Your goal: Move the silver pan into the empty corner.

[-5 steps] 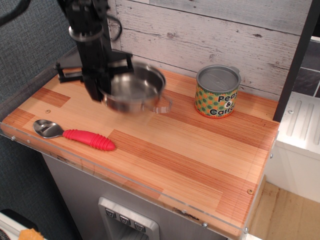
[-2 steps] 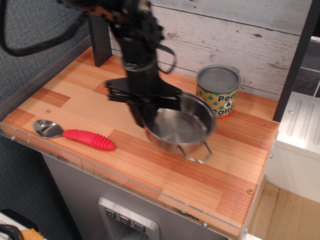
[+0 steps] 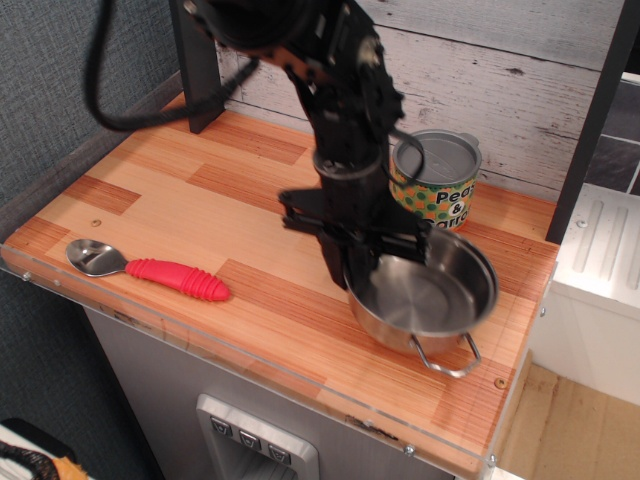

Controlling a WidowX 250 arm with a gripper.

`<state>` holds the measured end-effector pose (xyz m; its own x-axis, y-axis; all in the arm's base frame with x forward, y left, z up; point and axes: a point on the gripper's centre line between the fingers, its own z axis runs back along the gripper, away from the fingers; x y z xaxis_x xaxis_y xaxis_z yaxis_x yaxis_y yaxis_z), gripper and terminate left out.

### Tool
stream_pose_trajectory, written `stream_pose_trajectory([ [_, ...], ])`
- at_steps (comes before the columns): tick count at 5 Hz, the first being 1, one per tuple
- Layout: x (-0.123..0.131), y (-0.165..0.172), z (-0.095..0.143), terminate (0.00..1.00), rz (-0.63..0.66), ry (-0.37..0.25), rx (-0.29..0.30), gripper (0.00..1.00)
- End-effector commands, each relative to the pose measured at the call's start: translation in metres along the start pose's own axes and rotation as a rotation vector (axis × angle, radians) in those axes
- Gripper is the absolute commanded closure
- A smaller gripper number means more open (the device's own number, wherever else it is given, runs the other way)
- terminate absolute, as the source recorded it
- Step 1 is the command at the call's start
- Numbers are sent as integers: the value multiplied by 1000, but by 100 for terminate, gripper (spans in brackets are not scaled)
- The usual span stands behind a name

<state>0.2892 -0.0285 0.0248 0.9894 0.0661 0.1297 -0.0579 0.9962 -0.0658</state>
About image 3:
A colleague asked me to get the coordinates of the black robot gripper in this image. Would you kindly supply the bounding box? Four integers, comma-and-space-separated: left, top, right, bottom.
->
279, 151, 429, 290

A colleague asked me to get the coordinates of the stainless steel pot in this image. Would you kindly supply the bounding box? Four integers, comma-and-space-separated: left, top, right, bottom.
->
344, 228, 499, 378

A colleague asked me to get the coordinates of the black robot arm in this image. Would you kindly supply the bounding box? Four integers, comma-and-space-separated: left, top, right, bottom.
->
183, 1, 429, 286

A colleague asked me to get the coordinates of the peas and carrots can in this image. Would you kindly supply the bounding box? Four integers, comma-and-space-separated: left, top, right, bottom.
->
390, 129, 482, 230

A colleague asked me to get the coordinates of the silver dispenser panel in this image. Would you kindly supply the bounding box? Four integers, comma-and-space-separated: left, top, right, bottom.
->
196, 394, 320, 479

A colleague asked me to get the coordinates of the grey toy fridge cabinet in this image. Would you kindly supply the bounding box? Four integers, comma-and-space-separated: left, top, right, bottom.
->
87, 311, 451, 479

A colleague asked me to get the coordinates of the clear acrylic edge guard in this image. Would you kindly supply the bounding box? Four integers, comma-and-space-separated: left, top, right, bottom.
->
2, 235, 558, 479

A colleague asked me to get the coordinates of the white toy sink counter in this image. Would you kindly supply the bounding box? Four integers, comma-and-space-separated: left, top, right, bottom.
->
527, 72, 640, 406

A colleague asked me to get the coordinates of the orange object bottom left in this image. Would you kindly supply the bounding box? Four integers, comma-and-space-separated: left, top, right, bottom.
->
48, 457, 91, 480

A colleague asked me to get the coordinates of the dark left upright post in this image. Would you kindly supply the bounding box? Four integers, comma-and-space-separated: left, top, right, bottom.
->
168, 0, 221, 107

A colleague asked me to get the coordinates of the dark upright post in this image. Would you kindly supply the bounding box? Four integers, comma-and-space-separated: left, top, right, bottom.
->
168, 0, 221, 107
546, 0, 639, 245

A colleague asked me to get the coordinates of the red handled metal spoon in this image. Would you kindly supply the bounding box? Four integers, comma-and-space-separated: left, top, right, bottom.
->
65, 239, 231, 301

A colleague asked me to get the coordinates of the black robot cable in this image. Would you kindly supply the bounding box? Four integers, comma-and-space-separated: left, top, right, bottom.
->
82, 0, 261, 134

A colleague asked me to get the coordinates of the dark right upright post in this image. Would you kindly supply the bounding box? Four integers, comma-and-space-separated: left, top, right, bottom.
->
546, 0, 639, 245

